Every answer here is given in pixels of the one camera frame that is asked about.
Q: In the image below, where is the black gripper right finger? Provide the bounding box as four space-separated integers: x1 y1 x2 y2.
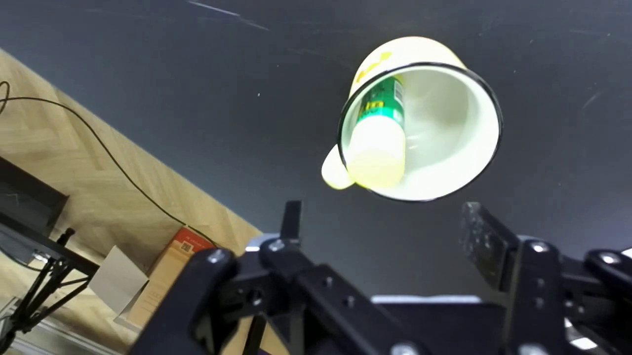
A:
461 199 632 355

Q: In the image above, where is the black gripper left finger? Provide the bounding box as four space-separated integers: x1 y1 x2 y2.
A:
131 199 423 355

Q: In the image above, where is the green glue stick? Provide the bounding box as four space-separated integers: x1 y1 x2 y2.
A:
344 74 409 193

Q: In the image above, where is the yellow enamel mug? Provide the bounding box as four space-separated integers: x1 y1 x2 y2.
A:
320 33 506 205

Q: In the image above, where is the orange brown carton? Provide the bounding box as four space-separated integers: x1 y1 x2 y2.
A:
117 224 218 331

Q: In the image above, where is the white paper sheet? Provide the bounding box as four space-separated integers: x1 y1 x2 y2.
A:
87 244 151 315

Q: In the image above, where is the black metal stand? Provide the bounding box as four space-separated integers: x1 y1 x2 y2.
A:
0 153 101 355

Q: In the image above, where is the thin black floor cable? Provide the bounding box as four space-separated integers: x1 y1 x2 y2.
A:
0 78 220 242

